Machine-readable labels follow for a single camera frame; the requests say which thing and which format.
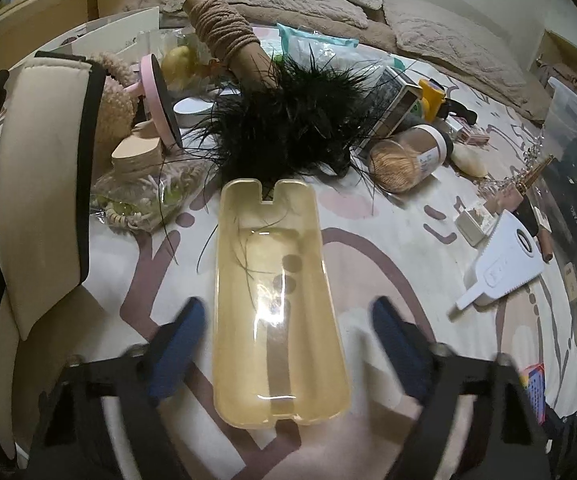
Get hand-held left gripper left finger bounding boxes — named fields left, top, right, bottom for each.
left=28, top=296, right=206, bottom=480

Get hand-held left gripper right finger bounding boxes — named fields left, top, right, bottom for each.
left=371, top=296, right=552, bottom=480

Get yellow translucent plastic case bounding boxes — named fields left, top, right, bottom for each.
left=212, top=177, right=352, bottom=429

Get white plastic jar opener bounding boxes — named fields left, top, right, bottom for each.
left=451, top=208, right=545, bottom=310

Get clear plastic storage container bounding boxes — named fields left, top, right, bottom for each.
left=539, top=76, right=577, bottom=351

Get yellow round container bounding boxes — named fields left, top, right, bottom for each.
left=416, top=78, right=449, bottom=123

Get colourful card pack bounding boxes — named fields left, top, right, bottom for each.
left=519, top=362, right=547, bottom=423

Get clear bag of beads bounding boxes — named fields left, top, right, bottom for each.
left=91, top=152, right=219, bottom=233

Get brown lipstick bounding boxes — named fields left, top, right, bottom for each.
left=536, top=225, right=555, bottom=263

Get toothpick jar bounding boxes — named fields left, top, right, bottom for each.
left=369, top=124, right=454, bottom=195

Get crystal hair ornament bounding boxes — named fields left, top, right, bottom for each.
left=479, top=130, right=554, bottom=201

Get white soap bar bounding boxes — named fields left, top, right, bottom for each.
left=451, top=145, right=489, bottom=178

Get pink eyelash box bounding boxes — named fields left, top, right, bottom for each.
left=451, top=117, right=492, bottom=146

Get round white tin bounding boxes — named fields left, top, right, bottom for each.
left=173, top=96, right=214, bottom=128

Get pink round mirror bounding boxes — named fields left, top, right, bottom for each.
left=111, top=52, right=184, bottom=176

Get black and silver box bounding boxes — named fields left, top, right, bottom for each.
left=369, top=72, right=424, bottom=133

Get black feather trim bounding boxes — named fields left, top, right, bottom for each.
left=168, top=45, right=409, bottom=271

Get beige fuzzy pouch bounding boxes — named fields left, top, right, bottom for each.
left=86, top=51, right=136, bottom=143

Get beige blanket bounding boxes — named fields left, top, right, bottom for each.
left=248, top=10, right=552, bottom=126

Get clear plastic bag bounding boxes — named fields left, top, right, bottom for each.
left=288, top=40, right=419, bottom=91

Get yellow pear ornament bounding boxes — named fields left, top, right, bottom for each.
left=161, top=45, right=202, bottom=83

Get large textured beige pillow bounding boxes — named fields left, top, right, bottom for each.
left=383, top=0, right=529, bottom=91

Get wet wipes packet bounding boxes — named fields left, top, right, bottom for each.
left=276, top=22, right=362, bottom=61

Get white cardboard box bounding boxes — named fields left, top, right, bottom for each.
left=53, top=6, right=162, bottom=61

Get wooden closet niche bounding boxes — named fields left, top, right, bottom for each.
left=536, top=29, right=577, bottom=111

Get flat textured beige pillow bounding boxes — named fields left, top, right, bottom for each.
left=141, top=0, right=369, bottom=28

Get wooden bedside shelf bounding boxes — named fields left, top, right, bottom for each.
left=0, top=0, right=184, bottom=66

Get rope-wrapped cardboard tube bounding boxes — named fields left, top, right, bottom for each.
left=183, top=0, right=274, bottom=86

